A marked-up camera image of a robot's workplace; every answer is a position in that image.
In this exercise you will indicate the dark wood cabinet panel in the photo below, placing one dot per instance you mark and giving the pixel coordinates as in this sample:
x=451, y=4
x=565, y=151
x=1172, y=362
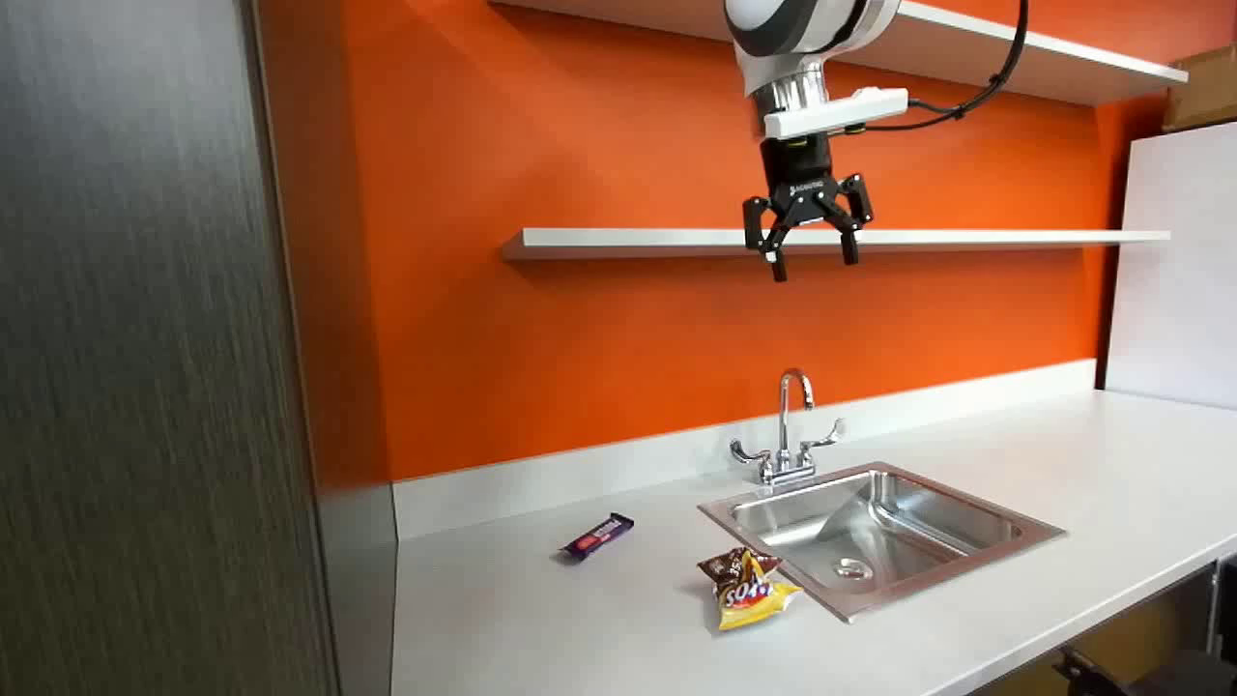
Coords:
x=141, y=362

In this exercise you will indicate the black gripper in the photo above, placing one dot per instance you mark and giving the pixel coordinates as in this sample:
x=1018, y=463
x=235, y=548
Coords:
x=799, y=166

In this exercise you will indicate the long white wall shelf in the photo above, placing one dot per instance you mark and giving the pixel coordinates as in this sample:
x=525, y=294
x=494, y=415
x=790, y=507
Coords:
x=979, y=239

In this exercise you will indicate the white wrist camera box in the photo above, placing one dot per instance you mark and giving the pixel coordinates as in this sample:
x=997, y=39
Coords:
x=833, y=115

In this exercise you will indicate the white board panel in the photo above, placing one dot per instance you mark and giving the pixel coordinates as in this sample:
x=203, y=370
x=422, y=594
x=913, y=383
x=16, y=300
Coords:
x=1180, y=272

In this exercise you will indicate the brown cardboard box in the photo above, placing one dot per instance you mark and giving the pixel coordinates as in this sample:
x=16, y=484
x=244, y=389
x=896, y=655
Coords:
x=1208, y=85

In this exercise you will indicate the orange yellow chips packet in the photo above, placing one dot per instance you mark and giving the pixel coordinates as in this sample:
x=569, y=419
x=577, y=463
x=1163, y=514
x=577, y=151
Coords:
x=746, y=589

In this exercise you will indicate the high white wall shelf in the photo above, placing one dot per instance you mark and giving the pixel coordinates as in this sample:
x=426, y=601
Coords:
x=1058, y=58

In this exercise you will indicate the stainless steel sink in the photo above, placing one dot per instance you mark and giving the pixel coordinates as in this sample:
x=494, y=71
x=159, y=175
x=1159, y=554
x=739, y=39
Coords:
x=902, y=514

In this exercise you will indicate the metal sink drain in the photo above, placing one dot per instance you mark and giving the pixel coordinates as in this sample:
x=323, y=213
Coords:
x=853, y=565

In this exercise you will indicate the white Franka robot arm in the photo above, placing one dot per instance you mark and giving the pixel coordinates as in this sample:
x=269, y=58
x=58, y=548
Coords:
x=786, y=34

